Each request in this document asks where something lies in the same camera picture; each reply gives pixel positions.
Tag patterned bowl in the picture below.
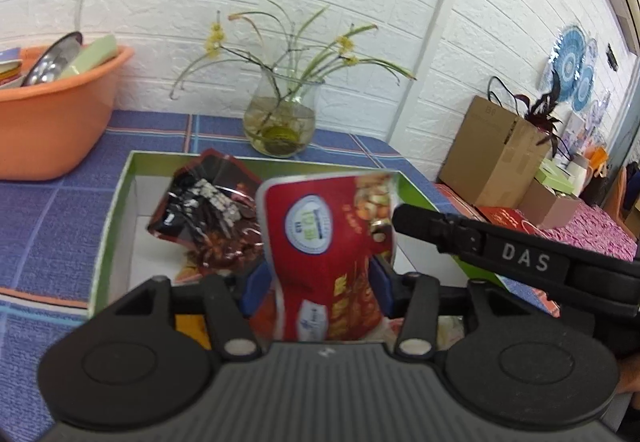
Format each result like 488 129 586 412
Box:
0 48 25 90

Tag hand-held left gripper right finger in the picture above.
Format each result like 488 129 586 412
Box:
369 255 545 363

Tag blue decorative wall plates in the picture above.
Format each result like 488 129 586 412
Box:
540 24 586 100

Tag orange plastic basin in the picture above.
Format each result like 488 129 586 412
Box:
0 44 136 181

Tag green-lidded box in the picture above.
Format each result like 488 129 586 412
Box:
534 158 576 195

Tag medium blue paper fan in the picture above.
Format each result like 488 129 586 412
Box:
575 64 596 113

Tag glass vase with yellow-flowered plant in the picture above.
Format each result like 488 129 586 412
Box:
169 0 417 159

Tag green cardboard box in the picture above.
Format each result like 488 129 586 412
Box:
87 149 507 323

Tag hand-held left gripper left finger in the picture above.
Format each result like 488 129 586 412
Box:
106 264 274 363

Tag small cardboard box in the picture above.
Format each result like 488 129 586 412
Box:
515 177 582 231

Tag orange bag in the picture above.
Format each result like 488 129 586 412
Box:
582 147 612 179

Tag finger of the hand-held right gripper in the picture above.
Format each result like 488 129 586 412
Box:
391 203 484 267

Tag pale green dish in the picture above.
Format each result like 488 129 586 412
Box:
57 34 121 78

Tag purple-leaved plant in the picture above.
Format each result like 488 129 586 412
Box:
515 72 571 157

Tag dark red snack bag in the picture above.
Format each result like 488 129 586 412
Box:
146 149 266 275

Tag tall cardboard box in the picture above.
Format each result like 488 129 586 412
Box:
437 96 553 209

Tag pink patterned cloth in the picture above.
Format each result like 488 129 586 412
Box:
545 204 639 263

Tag red booklet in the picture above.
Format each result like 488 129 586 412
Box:
475 206 543 235

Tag metal bowl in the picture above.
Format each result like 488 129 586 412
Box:
21 32 84 87

